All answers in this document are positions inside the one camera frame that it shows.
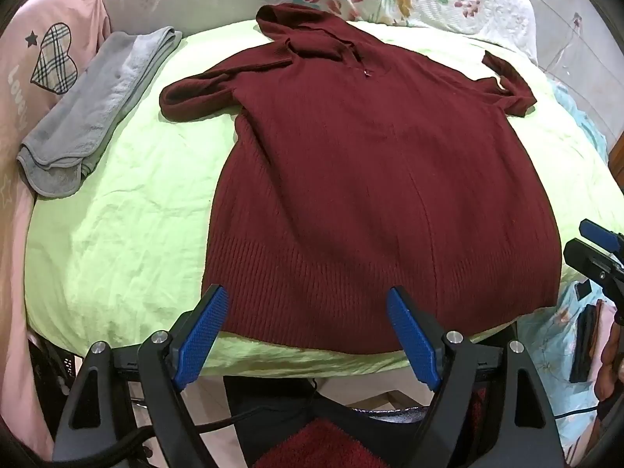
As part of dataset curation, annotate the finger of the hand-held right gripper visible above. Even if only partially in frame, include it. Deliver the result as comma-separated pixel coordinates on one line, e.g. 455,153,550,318
579,219,624,253
563,238,616,281

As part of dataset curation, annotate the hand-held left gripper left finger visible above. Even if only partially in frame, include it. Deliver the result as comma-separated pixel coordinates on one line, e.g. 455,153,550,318
51,283,230,468

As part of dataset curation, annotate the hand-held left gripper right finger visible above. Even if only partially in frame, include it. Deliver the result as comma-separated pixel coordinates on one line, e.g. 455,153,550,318
386,285,566,468

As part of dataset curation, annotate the maroon hooded knit sweater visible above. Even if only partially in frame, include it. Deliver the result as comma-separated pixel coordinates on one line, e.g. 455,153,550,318
160,3,562,356

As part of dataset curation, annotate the person's right forearm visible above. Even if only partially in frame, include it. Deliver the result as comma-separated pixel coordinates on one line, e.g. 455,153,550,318
601,322,624,401

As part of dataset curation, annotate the black flat object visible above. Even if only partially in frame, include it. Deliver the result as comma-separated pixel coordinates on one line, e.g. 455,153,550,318
569,280,602,384

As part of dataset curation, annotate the person's black clothing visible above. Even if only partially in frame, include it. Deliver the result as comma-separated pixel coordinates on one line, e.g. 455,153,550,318
224,375,440,468

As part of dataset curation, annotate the light blue patterned sheet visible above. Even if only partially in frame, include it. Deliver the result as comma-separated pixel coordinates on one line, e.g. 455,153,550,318
529,78,611,464

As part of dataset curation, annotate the light green bed sheet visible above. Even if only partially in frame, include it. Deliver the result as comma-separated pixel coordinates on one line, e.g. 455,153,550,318
24,19,615,378

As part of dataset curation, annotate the person's red fuzzy garment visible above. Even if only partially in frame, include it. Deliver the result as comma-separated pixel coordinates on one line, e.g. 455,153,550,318
253,418,391,468

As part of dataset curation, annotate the grey folded towel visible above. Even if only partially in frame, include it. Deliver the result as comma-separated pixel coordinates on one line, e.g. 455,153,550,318
17,27,183,199

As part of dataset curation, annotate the pink heart print blanket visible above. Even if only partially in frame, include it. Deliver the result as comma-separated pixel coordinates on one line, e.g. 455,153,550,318
0,0,114,459

